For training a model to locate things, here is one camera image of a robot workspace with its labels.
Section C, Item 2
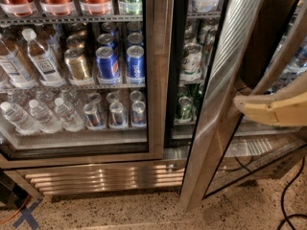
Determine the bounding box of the orange cable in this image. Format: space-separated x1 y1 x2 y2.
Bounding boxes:
0 194 32 225

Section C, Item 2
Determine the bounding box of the white 7up can far left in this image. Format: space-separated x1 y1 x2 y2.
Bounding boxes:
180 43 201 81

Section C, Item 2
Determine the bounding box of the tea bottle white cap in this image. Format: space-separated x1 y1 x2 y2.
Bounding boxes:
22 28 65 87

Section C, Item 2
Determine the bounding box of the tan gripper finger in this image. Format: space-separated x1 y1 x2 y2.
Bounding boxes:
233 73 307 127

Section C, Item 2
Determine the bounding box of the small energy can left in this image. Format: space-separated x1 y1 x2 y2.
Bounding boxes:
83 103 106 130

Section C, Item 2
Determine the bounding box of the blue pepsi can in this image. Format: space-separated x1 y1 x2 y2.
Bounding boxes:
96 46 121 84
126 46 145 82

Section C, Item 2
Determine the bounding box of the black power cable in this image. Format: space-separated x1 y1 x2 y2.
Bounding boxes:
276 156 307 230

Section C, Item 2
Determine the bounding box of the water bottle right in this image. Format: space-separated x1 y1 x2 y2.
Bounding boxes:
55 98 84 132

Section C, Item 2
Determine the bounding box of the tea bottle far left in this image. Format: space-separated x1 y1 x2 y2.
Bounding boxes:
0 34 37 89

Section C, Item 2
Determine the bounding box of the steel fridge bottom grille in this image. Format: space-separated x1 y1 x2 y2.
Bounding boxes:
5 147 306 197

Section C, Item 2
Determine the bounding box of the blue pepsi can front right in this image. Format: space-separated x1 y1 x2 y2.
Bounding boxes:
126 46 145 82

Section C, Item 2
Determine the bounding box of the gold soda can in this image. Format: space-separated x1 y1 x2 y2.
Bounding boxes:
64 48 94 86

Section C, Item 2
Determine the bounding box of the water bottle left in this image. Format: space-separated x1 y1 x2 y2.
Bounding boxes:
1 102 40 135

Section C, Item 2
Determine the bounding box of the small energy can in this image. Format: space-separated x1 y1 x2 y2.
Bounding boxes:
109 102 127 127
83 103 106 130
131 101 147 127

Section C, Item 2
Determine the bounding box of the blue pepsi can front left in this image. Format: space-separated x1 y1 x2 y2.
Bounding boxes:
96 46 121 84

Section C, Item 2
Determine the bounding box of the water bottle middle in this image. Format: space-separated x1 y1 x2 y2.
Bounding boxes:
29 100 62 133

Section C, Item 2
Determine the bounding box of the small energy can right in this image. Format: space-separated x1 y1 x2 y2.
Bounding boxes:
131 101 147 127

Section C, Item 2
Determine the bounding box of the small energy can middle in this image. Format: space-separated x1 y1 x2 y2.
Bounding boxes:
109 102 127 127

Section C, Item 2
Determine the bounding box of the fridge glass door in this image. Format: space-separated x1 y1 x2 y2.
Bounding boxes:
180 0 306 211
0 0 174 170

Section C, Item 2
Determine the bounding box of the water bottle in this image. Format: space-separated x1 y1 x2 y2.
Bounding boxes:
55 98 84 132
1 102 40 135
29 100 62 133

